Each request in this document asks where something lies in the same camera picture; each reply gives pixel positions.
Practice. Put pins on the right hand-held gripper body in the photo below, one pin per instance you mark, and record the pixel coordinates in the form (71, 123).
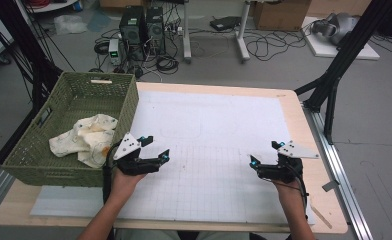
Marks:
(289, 163)

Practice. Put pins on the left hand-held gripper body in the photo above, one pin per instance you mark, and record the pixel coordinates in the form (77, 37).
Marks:
(127, 146)

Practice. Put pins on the cream patterned cloth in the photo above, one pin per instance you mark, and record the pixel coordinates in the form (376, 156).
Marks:
(87, 136)

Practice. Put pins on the green woven basket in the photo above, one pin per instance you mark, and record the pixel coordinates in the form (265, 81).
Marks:
(77, 106)

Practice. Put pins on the person's right hand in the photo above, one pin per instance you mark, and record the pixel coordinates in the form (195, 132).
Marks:
(289, 191)

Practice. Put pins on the person's left hand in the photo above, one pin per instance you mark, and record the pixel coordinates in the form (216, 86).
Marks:
(125, 183)

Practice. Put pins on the grey tape piece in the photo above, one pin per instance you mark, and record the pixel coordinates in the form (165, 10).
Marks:
(330, 185)

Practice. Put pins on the white grid mat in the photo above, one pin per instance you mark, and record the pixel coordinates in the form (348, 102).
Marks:
(204, 133)

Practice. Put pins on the thin wooden stick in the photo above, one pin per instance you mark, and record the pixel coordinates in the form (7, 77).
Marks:
(321, 216)

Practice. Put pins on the grey power supply unit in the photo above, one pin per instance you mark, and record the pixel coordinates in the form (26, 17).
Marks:
(114, 51)

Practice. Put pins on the white floor board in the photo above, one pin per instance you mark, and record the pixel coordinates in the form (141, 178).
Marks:
(324, 50)

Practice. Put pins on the black computer tower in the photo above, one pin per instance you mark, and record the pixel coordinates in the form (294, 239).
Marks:
(155, 30)
(132, 30)

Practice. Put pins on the white desk leg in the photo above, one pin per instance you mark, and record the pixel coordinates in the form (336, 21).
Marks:
(242, 33)
(186, 30)

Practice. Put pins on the brown cardboard box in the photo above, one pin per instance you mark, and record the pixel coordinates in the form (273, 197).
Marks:
(280, 15)

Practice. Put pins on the flat black device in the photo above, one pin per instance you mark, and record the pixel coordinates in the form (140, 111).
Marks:
(224, 23)

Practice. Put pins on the grey rounded device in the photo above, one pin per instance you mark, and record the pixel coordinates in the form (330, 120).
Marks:
(337, 26)

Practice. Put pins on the clear plastic bag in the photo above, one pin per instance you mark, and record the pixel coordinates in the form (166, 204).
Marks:
(69, 24)

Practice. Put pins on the aluminium rail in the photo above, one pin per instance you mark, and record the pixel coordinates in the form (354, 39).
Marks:
(337, 166)

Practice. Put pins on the black metal frame stand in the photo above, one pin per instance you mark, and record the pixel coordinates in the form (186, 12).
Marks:
(20, 36)
(347, 53)

